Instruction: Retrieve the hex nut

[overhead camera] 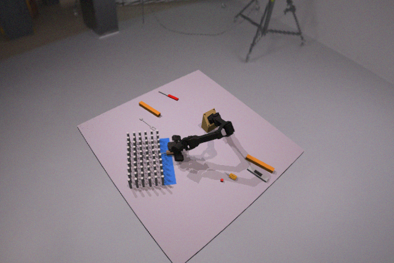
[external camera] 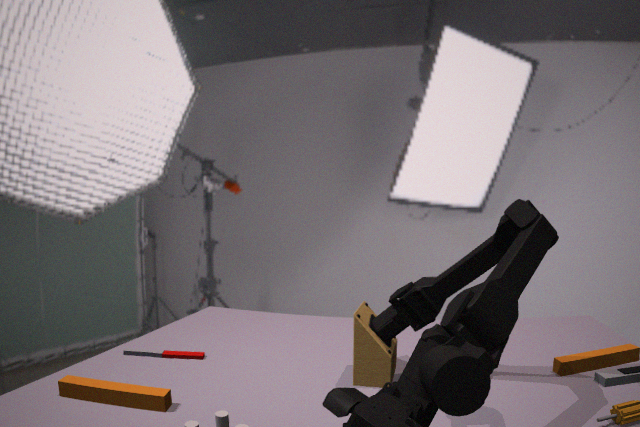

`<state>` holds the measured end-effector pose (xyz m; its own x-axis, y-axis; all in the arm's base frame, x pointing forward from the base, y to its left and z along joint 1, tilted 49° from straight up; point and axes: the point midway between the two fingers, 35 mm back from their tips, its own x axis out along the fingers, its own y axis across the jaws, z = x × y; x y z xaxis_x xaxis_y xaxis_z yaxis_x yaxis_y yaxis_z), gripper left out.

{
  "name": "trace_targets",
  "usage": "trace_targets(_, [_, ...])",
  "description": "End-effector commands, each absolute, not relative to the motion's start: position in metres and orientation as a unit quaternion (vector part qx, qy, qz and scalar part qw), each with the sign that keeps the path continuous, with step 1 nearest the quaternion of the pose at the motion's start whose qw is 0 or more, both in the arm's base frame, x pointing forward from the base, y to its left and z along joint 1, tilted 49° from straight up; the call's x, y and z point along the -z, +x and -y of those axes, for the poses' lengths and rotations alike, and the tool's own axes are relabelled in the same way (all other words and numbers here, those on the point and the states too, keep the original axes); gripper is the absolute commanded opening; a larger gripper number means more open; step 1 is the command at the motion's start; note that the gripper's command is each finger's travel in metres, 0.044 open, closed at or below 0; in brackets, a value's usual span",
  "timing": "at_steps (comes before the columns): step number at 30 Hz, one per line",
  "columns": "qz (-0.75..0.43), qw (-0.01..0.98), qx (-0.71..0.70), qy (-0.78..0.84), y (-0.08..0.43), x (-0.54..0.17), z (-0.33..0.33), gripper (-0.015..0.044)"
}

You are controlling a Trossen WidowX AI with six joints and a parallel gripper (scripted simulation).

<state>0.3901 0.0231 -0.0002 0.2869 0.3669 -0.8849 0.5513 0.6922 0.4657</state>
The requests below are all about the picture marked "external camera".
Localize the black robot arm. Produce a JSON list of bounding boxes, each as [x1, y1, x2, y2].
[[346, 199, 559, 427]]

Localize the orange rectangular bar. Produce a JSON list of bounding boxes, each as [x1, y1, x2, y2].
[[552, 344, 640, 376], [58, 375, 172, 413]]

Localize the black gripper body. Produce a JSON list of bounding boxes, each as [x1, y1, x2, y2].
[[323, 373, 438, 427]]

